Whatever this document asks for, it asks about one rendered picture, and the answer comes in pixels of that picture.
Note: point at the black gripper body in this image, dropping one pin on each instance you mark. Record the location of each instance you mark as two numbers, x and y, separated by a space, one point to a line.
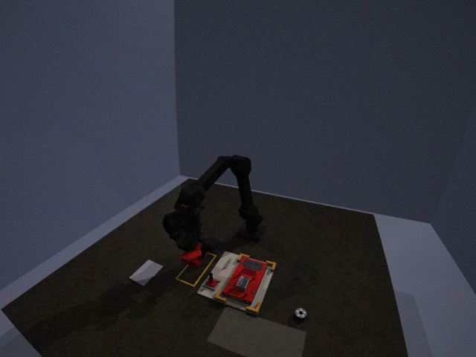
209 244

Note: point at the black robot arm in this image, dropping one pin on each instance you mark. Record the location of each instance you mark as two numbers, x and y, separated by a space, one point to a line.
193 195

